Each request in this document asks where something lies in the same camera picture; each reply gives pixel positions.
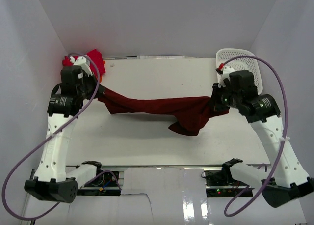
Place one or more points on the dark red t-shirt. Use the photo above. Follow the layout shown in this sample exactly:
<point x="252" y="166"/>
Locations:
<point x="191" y="113"/>

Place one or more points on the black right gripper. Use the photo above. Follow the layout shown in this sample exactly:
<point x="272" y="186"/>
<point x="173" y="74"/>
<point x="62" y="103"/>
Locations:
<point x="216" y="97"/>

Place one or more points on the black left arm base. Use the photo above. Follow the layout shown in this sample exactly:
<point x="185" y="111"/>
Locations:
<point x="105" y="185"/>

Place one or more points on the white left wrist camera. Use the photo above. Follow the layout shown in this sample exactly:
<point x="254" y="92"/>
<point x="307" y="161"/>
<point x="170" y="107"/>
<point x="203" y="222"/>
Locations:
<point x="83" y="62"/>

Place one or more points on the folded orange t-shirt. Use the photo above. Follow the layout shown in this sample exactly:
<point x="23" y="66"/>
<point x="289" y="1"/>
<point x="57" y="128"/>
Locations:
<point x="102" y="70"/>

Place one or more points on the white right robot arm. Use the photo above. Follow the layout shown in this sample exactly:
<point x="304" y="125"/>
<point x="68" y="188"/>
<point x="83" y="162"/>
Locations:
<point x="289" y="181"/>

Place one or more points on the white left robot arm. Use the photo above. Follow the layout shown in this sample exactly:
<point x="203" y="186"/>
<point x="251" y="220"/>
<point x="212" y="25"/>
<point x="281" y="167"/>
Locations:
<point x="50" y="182"/>

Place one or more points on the folded bright red t-shirt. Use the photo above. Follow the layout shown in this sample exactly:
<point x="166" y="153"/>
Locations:
<point x="94" y="55"/>

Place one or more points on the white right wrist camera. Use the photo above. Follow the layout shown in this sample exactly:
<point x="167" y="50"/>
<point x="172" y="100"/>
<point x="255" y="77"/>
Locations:
<point x="224" y="73"/>

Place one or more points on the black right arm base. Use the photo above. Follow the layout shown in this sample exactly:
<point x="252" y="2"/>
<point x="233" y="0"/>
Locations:
<point x="217" y="187"/>

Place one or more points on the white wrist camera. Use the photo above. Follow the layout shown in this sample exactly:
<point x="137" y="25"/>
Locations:
<point x="83" y="62"/>
<point x="224" y="73"/>

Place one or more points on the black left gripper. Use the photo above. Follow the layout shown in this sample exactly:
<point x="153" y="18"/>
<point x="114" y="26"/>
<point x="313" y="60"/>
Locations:
<point x="92" y="86"/>

